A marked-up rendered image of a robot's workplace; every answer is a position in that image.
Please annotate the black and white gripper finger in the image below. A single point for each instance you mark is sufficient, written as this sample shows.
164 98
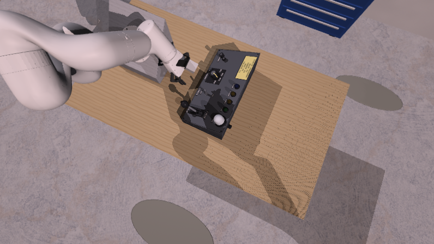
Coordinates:
186 55
177 79

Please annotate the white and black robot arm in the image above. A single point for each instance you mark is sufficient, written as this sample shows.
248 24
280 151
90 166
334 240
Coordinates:
28 46

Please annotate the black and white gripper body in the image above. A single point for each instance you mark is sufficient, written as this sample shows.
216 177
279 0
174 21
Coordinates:
171 64

